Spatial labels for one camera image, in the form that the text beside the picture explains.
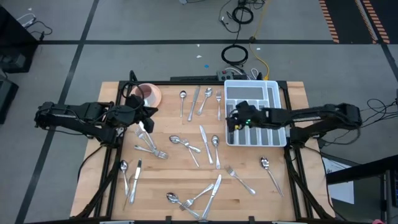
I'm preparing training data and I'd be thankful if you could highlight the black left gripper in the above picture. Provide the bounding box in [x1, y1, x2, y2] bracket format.
[123, 94, 159, 134]

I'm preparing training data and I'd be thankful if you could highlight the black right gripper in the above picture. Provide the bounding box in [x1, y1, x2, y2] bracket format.
[226, 101, 271, 134]

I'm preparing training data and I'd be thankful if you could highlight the pink round plate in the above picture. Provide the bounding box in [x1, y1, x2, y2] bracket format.
[128, 83, 163, 109]

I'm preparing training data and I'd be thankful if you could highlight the white plastic cutlery tray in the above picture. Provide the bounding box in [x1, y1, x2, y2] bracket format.
[223, 79, 287, 147]

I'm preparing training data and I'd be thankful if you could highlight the grey power strip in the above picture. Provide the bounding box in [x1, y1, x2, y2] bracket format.
[216, 70, 240, 82]

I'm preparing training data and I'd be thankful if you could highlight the black flat bar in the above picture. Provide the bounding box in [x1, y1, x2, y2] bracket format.
[169, 75, 218, 83]

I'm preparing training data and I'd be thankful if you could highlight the white paper sheet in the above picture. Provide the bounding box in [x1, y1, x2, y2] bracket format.
[322, 157, 356, 205]

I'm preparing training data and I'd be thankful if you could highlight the black box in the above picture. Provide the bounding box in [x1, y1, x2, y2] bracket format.
[0, 77, 19, 125]

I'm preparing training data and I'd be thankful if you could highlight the black cabinet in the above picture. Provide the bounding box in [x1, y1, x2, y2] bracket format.
[0, 5, 40, 75]

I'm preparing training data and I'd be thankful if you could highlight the black orange-striped floor mat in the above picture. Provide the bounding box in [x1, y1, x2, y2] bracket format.
[318, 0, 398, 45]

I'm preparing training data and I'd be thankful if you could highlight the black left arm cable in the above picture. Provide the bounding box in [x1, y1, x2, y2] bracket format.
[121, 80, 146, 108]

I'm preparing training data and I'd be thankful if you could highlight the yellow cable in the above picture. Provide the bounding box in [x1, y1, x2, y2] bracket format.
[248, 0, 271, 81]

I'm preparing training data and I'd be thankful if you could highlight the coiled black cable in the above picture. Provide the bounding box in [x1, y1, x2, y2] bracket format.
[221, 44, 249, 67]
[231, 5, 254, 26]

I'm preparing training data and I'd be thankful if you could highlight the thin black cable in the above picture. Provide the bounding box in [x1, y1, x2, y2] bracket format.
[29, 19, 53, 42]
[218, 0, 249, 45]

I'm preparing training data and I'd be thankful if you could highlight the black cable bundle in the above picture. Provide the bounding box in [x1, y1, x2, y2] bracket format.
[366, 97, 398, 129]

